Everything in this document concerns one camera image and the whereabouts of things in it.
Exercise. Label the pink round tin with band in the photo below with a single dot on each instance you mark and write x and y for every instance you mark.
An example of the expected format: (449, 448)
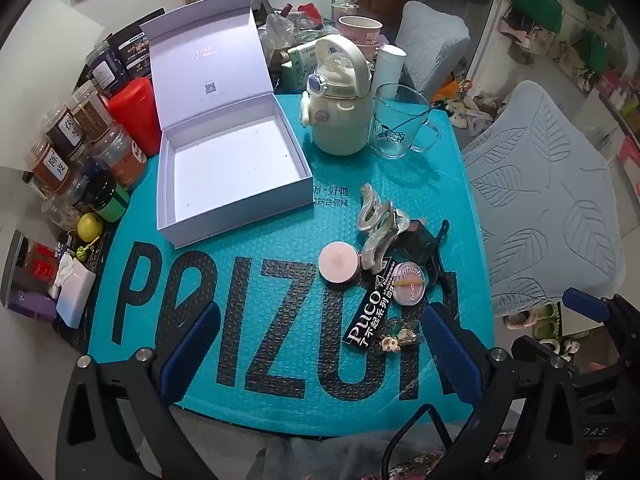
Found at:
(411, 282)

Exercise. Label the grey square case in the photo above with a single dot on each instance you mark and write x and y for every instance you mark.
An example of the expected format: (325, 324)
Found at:
(414, 247)

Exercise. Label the pink slipper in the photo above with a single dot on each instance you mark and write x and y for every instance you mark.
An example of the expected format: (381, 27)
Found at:
(522, 317)

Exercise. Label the black hair clip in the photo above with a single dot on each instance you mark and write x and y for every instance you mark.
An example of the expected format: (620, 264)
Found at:
(441, 250)

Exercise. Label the red canister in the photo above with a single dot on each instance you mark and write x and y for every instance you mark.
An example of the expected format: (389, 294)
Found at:
(132, 110)

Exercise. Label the green and white medicine box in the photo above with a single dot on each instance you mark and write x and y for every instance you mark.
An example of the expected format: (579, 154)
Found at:
(300, 60)

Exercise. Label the yellow fruit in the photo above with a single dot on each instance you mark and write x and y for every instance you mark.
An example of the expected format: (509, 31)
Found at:
(90, 225)

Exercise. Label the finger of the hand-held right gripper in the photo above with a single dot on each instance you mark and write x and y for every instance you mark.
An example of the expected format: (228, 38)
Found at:
(530, 346)
(582, 304)

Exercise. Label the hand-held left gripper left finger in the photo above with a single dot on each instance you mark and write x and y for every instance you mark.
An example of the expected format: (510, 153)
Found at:
(192, 355)

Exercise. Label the glass mug with cartoon print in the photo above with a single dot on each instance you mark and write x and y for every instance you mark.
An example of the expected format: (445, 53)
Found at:
(395, 125)

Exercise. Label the clear jar with brown contents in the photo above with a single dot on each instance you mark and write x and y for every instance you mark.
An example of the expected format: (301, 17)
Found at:
(89, 109)

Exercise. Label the white cup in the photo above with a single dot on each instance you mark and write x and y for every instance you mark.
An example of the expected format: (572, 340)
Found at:
(390, 67)

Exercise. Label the pearl hair claw clip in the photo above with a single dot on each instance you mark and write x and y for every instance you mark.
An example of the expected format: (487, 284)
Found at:
(378, 240)

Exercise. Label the dark blue jar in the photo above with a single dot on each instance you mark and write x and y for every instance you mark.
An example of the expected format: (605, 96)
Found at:
(105, 67)

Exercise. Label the black snack boxes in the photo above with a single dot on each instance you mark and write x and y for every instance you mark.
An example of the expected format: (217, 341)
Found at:
(137, 45)

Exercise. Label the clear jar with dark contents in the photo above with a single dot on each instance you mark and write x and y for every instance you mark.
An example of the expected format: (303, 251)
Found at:
(65, 130)

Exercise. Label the pink paper cup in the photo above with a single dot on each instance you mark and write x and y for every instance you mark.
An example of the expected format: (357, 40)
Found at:
(360, 27)

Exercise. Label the white gift box with lid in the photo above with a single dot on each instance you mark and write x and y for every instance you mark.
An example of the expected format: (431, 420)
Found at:
(235, 160)

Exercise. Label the small clear jar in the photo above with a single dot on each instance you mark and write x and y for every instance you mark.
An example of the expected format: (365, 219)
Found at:
(61, 207)

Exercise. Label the clear jar with orange label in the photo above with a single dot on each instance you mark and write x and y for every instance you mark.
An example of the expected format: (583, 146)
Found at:
(122, 157)

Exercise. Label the teal bubble mailer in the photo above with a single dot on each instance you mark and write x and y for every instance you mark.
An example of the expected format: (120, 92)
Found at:
(225, 245)

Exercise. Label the purple item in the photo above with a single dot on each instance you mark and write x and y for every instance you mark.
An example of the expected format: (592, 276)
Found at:
(35, 305)

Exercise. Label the grey cloth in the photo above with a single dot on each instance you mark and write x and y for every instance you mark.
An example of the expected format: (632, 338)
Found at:
(310, 455)

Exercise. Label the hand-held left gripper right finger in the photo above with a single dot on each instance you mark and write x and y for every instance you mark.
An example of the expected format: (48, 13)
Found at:
(450, 355)

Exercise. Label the clear star bear hair clip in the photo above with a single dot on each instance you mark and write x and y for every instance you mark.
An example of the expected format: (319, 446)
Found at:
(400, 340)

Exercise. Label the pink round compact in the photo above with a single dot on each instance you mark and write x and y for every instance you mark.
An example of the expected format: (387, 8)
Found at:
(340, 262)

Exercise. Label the floral cloth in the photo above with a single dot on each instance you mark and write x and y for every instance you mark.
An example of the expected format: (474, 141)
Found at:
(500, 460)

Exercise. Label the white slippers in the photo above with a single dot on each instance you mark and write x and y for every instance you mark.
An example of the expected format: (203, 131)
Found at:
(462, 112)

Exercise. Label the green jar with black lid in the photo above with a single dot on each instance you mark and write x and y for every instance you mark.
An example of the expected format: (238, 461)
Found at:
(107, 197)

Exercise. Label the clear jar with reddish contents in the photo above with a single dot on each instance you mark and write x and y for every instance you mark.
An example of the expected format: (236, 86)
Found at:
(47, 165)

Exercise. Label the clear plastic bag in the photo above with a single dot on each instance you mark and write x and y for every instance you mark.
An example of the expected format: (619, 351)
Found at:
(277, 30)

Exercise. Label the green tote bag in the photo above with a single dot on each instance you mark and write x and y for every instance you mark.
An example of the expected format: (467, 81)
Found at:
(537, 2)

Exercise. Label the small white box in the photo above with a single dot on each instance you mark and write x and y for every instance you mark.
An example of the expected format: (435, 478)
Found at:
(75, 290)

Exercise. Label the black long cosmetic box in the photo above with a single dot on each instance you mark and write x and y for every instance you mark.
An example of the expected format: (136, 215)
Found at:
(370, 310)

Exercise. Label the red label box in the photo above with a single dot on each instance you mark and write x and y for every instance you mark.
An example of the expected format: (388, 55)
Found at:
(32, 265)

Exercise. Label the cream water bottle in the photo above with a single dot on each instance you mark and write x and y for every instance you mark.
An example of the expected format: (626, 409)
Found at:
(340, 115)

